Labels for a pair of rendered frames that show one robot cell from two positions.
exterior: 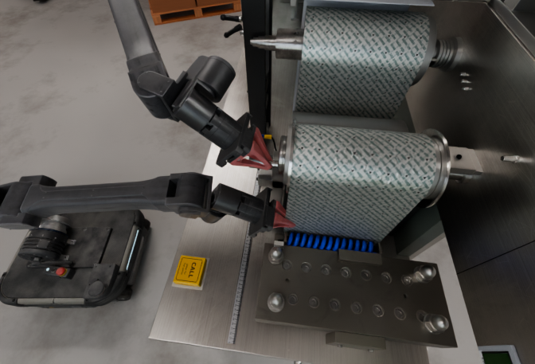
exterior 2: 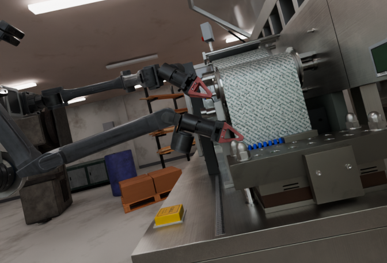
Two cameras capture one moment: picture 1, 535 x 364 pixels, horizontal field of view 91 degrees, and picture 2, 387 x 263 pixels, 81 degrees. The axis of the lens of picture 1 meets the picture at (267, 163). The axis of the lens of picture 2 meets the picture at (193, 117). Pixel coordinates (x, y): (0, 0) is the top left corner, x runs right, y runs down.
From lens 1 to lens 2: 0.71 m
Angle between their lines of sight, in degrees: 56
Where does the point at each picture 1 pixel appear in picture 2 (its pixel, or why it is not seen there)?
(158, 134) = not seen: outside the picture
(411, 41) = (259, 51)
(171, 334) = (155, 247)
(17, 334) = not seen: outside the picture
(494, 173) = (315, 44)
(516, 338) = (367, 44)
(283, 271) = not seen: hidden behind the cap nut
